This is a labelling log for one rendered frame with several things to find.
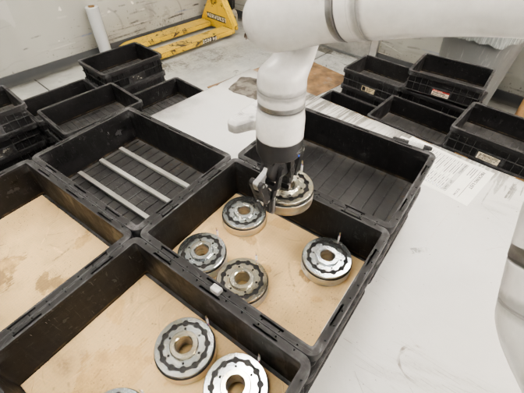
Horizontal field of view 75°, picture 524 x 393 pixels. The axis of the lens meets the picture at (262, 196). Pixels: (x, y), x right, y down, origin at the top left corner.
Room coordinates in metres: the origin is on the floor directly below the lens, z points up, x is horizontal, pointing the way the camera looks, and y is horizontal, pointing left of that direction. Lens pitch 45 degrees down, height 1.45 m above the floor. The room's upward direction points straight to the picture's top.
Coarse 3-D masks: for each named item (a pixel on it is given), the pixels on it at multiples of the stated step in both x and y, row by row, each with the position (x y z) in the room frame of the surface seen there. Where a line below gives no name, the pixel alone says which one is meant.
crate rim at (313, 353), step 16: (240, 160) 0.64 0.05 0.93; (208, 176) 0.58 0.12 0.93; (192, 192) 0.53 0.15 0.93; (176, 208) 0.48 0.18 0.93; (336, 208) 0.48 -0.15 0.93; (368, 224) 0.44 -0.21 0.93; (384, 240) 0.40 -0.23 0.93; (176, 256) 0.36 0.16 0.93; (368, 256) 0.36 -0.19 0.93; (192, 272) 0.33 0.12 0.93; (368, 272) 0.33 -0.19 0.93; (224, 288) 0.30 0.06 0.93; (352, 288) 0.30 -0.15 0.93; (240, 304) 0.27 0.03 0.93; (272, 320) 0.24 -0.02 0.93; (336, 320) 0.24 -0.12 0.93; (288, 336) 0.21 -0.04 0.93; (320, 336) 0.21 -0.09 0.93; (304, 352) 0.19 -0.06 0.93; (320, 352) 0.19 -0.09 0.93
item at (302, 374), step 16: (128, 240) 0.40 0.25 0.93; (144, 240) 0.40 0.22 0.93; (112, 256) 0.36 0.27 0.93; (160, 256) 0.36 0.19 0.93; (96, 272) 0.33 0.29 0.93; (176, 272) 0.33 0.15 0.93; (80, 288) 0.30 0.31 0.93; (208, 288) 0.30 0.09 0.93; (48, 304) 0.27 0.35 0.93; (224, 304) 0.27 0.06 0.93; (32, 320) 0.24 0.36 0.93; (240, 320) 0.24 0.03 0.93; (256, 320) 0.24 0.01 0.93; (16, 336) 0.21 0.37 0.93; (272, 336) 0.21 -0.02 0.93; (0, 352) 0.19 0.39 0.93; (288, 352) 0.19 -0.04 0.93; (304, 368) 0.17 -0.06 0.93; (0, 384) 0.15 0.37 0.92
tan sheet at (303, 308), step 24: (216, 216) 0.55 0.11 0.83; (240, 240) 0.47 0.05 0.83; (264, 240) 0.47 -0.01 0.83; (288, 240) 0.47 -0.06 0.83; (264, 264) 0.41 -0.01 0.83; (288, 264) 0.41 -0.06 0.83; (360, 264) 0.41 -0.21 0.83; (288, 288) 0.35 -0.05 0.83; (312, 288) 0.35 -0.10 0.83; (336, 288) 0.35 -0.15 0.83; (264, 312) 0.30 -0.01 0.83; (288, 312) 0.30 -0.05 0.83; (312, 312) 0.30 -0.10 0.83; (312, 336) 0.25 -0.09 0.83
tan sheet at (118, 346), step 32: (160, 288) 0.35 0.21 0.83; (96, 320) 0.28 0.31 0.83; (128, 320) 0.28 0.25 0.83; (160, 320) 0.28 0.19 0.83; (64, 352) 0.23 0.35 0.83; (96, 352) 0.23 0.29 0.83; (128, 352) 0.23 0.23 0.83; (224, 352) 0.23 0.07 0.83; (32, 384) 0.17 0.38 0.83; (64, 384) 0.17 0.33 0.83; (96, 384) 0.17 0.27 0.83; (128, 384) 0.17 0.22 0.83; (160, 384) 0.17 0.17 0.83; (192, 384) 0.17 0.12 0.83
